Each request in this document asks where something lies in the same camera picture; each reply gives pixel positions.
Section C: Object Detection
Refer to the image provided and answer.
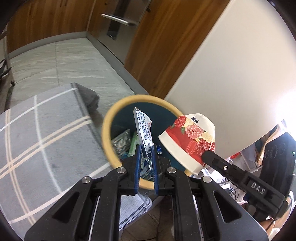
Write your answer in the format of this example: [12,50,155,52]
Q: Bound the small blue white sachet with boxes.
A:
[133,107,154,158]

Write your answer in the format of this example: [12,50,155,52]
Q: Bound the red floral paper bowl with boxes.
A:
[159,113,215,175]

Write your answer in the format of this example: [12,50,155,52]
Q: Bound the wooden kitchen cabinets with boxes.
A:
[6,1,228,98]

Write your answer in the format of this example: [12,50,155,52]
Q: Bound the person's right hand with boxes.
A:
[259,219,281,240]

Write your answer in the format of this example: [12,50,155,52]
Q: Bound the green white medicine box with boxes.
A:
[127,132,139,157]

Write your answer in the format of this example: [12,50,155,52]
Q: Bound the teal bin with yellow rim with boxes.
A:
[101,95,184,195]

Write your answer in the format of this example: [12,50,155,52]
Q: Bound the grey checked tablecloth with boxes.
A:
[0,82,153,232]

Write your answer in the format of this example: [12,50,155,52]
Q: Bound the stainless steel oven drawers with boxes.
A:
[96,0,151,63]

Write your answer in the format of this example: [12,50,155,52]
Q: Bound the stainless steel rack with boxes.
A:
[1,25,15,86]

